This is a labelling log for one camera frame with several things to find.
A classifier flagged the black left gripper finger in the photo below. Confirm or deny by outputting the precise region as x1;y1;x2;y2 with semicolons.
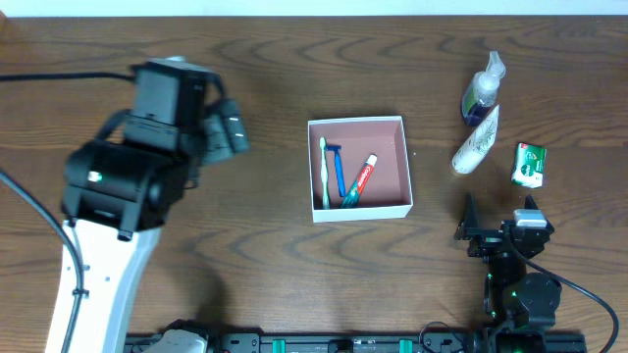
219;99;250;153
203;115;234;165

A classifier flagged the green white toothbrush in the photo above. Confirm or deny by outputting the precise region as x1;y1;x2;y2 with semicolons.
319;136;330;210

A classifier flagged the blue disposable razor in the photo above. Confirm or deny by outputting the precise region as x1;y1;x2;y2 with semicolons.
326;145;346;198

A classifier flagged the red green toothpaste tube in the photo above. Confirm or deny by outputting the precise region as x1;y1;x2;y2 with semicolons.
340;154;378;209

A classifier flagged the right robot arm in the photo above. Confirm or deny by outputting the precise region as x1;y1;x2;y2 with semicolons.
454;195;561;352

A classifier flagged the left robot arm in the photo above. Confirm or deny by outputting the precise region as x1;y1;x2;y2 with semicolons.
46;58;249;352

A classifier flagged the green white soap packet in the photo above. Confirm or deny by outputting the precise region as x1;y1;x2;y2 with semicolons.
511;142;547;188

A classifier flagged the white floral lotion tube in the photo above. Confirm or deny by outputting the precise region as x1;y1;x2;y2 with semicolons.
450;105;500;176

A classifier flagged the white square cardboard box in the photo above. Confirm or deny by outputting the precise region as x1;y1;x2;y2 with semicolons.
307;116;413;223

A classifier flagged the clear blue soap pump bottle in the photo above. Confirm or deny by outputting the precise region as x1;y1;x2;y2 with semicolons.
460;51;506;126

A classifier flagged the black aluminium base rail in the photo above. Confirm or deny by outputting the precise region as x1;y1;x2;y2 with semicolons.
123;320;588;353

